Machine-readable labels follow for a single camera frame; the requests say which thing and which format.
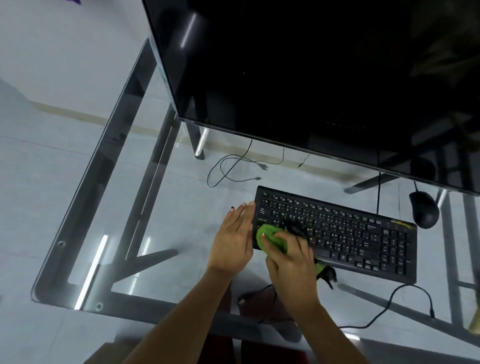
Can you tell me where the person's left hand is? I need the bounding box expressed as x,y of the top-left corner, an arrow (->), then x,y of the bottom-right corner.
207,202 -> 257,278

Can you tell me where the large black monitor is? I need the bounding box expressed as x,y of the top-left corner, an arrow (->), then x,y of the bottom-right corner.
142,0 -> 480,197

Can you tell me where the black computer mouse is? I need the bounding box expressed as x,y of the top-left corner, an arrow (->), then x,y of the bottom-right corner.
409,190 -> 440,230

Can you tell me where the green and black cleaning cloth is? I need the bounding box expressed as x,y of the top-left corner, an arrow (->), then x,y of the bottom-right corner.
256,220 -> 338,290

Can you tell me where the person's right forearm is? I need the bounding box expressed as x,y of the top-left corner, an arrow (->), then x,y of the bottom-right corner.
290,302 -> 371,364

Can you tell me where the thin black hanging cable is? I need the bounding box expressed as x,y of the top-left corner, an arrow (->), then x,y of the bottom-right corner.
279,147 -> 312,168

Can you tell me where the black cable with plug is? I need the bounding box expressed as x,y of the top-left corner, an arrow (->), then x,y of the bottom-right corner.
238,283 -> 298,325

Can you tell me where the person's left forearm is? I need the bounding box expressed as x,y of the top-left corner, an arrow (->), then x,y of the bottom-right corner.
123,266 -> 235,364

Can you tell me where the monitor stand foot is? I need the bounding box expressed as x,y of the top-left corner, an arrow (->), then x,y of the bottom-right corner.
344,173 -> 400,195
186,121 -> 209,161

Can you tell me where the black keyboard cable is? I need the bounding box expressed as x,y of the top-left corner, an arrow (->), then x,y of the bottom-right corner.
338,283 -> 436,330

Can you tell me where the person's right hand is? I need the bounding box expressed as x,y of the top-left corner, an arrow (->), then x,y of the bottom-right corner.
261,229 -> 322,320

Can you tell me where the black computer keyboard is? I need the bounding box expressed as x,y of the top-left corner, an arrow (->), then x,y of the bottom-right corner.
252,185 -> 418,285

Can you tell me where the grey metal desk frame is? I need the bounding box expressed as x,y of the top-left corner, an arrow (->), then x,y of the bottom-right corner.
31,37 -> 480,350

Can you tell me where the long black looped floor cable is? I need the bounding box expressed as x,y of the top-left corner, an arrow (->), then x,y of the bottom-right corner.
207,139 -> 271,188

